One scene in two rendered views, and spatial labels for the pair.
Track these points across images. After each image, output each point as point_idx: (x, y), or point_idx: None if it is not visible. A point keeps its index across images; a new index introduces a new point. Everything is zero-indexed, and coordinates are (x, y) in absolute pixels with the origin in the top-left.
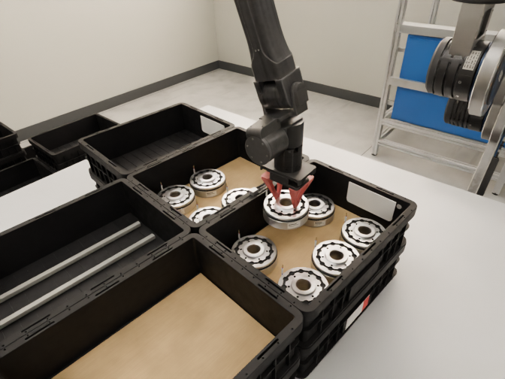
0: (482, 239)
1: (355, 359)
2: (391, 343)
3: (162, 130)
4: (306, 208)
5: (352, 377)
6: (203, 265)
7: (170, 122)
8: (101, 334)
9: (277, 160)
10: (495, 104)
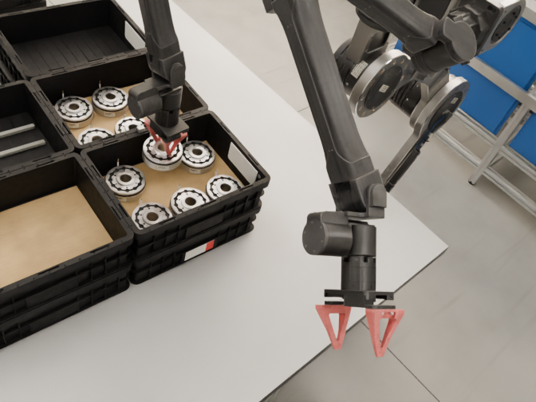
0: None
1: (182, 282)
2: (217, 279)
3: (82, 22)
4: (177, 157)
5: (174, 293)
6: (78, 180)
7: (92, 15)
8: None
9: (156, 114)
10: (423, 100)
